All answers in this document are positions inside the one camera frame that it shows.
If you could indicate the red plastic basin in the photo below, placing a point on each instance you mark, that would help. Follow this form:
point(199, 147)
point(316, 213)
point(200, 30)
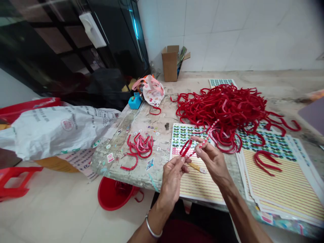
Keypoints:
point(25, 108)

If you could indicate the black glass cabinet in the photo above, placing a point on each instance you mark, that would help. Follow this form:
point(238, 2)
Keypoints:
point(45, 45)

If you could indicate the white wall device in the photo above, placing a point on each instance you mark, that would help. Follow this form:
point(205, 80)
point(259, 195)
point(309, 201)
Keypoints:
point(92, 30)

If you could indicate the white woven sack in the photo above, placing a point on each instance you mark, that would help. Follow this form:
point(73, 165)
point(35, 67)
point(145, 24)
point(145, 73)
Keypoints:
point(55, 129)

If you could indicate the pair of red headbands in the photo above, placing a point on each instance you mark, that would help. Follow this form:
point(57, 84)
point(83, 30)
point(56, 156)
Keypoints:
point(265, 159)

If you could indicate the red plastic stool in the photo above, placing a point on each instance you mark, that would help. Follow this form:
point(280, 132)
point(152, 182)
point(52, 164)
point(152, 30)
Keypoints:
point(17, 182)

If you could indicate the person's left hand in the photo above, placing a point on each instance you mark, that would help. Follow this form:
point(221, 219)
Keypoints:
point(170, 181)

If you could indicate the sticker sheet with striped rows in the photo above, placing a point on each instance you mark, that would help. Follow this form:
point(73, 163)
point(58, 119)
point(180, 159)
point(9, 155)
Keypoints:
point(200, 184)

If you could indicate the small green sticker sheet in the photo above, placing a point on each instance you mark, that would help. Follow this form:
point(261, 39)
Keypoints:
point(222, 82)

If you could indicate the brown cardboard box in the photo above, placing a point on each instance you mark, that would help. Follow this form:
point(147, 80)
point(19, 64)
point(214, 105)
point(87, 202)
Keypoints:
point(169, 65)

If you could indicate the stack of striped sticker sheets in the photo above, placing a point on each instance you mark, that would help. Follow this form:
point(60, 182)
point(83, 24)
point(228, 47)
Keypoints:
point(283, 182)

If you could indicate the single red headband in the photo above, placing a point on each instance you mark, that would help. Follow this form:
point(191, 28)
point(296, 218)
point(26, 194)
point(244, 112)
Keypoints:
point(157, 113)

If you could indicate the black bag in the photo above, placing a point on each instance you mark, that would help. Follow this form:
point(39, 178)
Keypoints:
point(108, 86)

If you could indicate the scattered small stickers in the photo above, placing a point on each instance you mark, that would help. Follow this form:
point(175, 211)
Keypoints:
point(149, 164)

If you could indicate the person's right hand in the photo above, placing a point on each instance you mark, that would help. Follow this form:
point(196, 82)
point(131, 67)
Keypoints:
point(215, 164)

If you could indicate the white printed plastic bag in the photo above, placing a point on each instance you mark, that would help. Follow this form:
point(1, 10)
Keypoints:
point(153, 95)

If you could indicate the person's legs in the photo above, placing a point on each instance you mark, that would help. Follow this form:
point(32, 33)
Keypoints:
point(197, 225)

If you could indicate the purple flat board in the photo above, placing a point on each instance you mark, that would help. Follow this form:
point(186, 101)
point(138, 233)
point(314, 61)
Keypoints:
point(314, 114)

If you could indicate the blue tape dispenser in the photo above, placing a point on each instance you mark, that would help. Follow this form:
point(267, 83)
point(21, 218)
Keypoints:
point(134, 101)

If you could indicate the red headband with dotted ribbon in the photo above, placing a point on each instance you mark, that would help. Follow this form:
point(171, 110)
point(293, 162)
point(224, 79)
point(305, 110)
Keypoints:
point(184, 147)

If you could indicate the small heap of red headbands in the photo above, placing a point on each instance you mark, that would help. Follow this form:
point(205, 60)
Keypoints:
point(140, 146)

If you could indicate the red plastic bucket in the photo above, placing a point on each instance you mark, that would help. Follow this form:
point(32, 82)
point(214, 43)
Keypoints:
point(111, 195)

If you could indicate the large pile of red headbands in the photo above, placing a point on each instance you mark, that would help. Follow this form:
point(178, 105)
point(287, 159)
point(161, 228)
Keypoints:
point(225, 108)

